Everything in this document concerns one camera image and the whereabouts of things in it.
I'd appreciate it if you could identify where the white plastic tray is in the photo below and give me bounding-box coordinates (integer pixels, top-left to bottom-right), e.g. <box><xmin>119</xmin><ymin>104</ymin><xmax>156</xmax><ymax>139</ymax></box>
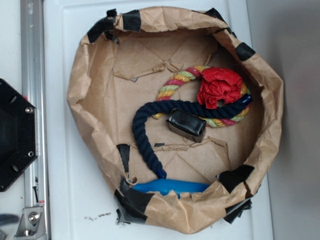
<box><xmin>43</xmin><ymin>0</ymin><xmax>273</xmax><ymax>240</ymax></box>

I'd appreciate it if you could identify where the aluminium extrusion rail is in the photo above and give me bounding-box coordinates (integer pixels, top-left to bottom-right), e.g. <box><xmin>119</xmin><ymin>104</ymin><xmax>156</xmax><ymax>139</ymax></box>
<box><xmin>19</xmin><ymin>0</ymin><xmax>52</xmax><ymax>240</ymax></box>

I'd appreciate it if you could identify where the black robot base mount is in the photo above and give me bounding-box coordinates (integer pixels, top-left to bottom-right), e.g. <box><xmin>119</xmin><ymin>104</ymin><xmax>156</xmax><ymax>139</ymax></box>
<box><xmin>0</xmin><ymin>79</ymin><xmax>37</xmax><ymax>192</ymax></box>

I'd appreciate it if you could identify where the metal corner bracket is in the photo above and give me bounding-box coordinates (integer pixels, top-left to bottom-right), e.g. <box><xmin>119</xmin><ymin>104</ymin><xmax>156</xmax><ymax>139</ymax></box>
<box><xmin>14</xmin><ymin>206</ymin><xmax>46</xmax><ymax>240</ymax></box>

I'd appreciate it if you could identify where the brown paper bag bin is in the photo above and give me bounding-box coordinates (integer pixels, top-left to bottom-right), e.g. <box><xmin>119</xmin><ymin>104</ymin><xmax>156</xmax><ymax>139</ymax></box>
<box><xmin>67</xmin><ymin>6</ymin><xmax>284</xmax><ymax>234</ymax></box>

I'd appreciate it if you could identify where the navy blue rope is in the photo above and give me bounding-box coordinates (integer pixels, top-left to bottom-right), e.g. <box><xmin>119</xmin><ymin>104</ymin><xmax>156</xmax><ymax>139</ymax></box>
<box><xmin>131</xmin><ymin>93</ymin><xmax>253</xmax><ymax>179</ymax></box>

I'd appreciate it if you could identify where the blue plastic bottle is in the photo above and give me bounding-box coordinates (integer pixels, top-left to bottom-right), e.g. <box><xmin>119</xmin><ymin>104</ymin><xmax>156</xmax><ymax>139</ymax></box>
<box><xmin>133</xmin><ymin>178</ymin><xmax>210</xmax><ymax>197</ymax></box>

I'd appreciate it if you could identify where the black taped block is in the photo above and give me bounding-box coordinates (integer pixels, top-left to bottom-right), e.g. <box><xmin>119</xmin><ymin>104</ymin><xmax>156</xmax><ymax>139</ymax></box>
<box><xmin>166</xmin><ymin>108</ymin><xmax>207</xmax><ymax>143</ymax></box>

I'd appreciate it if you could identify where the multicolour twisted rope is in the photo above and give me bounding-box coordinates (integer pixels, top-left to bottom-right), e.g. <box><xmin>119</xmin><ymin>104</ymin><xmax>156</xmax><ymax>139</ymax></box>
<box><xmin>152</xmin><ymin>65</ymin><xmax>252</xmax><ymax>128</ymax></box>

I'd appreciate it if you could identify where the crumpled red paper ball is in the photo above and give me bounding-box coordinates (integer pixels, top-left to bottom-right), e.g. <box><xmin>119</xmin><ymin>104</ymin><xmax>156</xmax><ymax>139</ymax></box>
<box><xmin>197</xmin><ymin>67</ymin><xmax>243</xmax><ymax>110</ymax></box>

